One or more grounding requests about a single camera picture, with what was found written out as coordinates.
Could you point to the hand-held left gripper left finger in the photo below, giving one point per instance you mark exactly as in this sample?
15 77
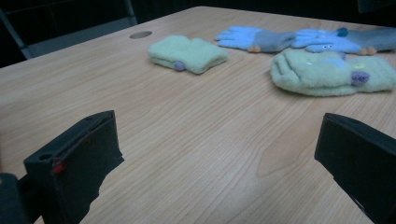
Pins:
77 161

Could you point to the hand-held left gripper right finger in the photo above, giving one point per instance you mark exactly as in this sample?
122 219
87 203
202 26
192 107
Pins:
361 161

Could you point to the green fuzzy glove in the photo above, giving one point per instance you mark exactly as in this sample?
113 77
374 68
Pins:
190 53
314 76

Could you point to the blue and grey glove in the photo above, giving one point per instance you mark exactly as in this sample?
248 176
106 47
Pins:
246 37
330 40

